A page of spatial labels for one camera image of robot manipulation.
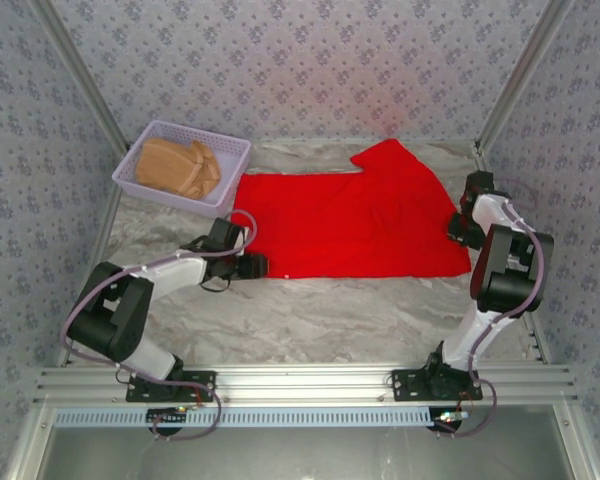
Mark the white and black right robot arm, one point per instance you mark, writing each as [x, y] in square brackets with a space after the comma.
[510, 270]

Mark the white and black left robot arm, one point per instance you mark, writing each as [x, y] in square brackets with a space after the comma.
[115, 315]

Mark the grey metal sheet panel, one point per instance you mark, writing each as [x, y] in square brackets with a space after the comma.
[305, 455]

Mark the lavender perforated plastic basket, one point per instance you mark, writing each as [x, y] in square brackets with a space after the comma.
[230, 160]

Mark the aluminium frame post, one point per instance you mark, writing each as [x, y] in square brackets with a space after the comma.
[520, 75]
[85, 80]

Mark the black controller board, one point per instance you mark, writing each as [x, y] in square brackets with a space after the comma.
[447, 419]
[167, 419]

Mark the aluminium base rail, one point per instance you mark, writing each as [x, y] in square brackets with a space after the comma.
[305, 382]

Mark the red printed t-shirt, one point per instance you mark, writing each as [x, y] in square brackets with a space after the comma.
[350, 225]

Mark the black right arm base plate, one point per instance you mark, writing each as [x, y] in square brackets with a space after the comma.
[410, 387]

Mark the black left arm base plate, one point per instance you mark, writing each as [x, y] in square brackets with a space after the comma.
[197, 387]

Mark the tan folded garment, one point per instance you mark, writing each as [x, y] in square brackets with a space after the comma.
[170, 167]

